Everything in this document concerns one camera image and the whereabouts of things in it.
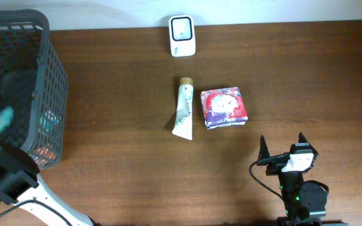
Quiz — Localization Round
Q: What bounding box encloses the black camera cable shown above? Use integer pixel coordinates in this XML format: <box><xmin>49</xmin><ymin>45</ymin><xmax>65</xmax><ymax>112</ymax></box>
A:
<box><xmin>248</xmin><ymin>153</ymin><xmax>290</xmax><ymax>205</ymax></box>
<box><xmin>0</xmin><ymin>198</ymin><xmax>75</xmax><ymax>226</ymax></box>

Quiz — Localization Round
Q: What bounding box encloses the white floral cream tube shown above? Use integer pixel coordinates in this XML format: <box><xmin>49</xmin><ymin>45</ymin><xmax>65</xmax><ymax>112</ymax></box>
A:
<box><xmin>172</xmin><ymin>77</ymin><xmax>194</xmax><ymax>141</ymax></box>

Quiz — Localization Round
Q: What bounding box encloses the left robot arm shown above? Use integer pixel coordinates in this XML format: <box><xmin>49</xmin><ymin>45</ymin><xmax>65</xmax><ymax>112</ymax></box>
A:
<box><xmin>0</xmin><ymin>107</ymin><xmax>98</xmax><ymax>225</ymax></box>

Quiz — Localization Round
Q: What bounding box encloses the red purple tissue pack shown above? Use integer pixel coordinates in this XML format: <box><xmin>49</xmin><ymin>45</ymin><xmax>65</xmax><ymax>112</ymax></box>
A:
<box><xmin>200</xmin><ymin>87</ymin><xmax>248</xmax><ymax>129</ymax></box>

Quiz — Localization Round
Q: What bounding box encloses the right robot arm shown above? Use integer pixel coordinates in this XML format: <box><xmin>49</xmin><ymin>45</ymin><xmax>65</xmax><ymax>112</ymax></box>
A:
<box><xmin>249</xmin><ymin>133</ymin><xmax>347</xmax><ymax>226</ymax></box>

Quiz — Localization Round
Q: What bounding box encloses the left black camera cable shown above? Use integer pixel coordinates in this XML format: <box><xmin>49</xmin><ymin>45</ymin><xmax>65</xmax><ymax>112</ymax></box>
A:
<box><xmin>0</xmin><ymin>198</ymin><xmax>75</xmax><ymax>226</ymax></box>

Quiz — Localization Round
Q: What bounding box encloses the right black camera cable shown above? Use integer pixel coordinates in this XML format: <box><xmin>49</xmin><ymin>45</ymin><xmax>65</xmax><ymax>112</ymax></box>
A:
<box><xmin>248</xmin><ymin>153</ymin><xmax>290</xmax><ymax>205</ymax></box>

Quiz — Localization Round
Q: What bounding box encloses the teal wet wipes pack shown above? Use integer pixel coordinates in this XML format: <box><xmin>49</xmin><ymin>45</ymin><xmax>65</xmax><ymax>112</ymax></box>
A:
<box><xmin>0</xmin><ymin>106</ymin><xmax>14</xmax><ymax>133</ymax></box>

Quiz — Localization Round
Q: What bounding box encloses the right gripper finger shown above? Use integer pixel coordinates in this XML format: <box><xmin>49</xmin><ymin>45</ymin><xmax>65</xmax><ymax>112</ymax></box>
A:
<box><xmin>298</xmin><ymin>132</ymin><xmax>308</xmax><ymax>143</ymax></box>
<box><xmin>258</xmin><ymin>135</ymin><xmax>270</xmax><ymax>160</ymax></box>

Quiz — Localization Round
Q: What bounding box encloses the dark grey plastic basket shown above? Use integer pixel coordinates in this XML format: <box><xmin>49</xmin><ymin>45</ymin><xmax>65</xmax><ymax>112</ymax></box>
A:
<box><xmin>0</xmin><ymin>9</ymin><xmax>69</xmax><ymax>170</ymax></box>

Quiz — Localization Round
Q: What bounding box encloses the small teal tissue pack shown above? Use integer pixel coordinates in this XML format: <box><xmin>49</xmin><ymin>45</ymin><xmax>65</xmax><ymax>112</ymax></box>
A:
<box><xmin>38</xmin><ymin>110</ymin><xmax>60</xmax><ymax>135</ymax></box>

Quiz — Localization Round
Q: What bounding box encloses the white barcode scanner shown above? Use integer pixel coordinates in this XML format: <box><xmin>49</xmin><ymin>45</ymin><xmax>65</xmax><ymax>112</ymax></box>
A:
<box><xmin>168</xmin><ymin>15</ymin><xmax>196</xmax><ymax>57</ymax></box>

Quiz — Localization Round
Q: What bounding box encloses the small orange tissue pack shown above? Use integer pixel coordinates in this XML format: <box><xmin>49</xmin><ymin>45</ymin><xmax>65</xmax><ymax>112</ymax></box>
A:
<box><xmin>30</xmin><ymin>147</ymin><xmax>57</xmax><ymax>166</ymax></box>

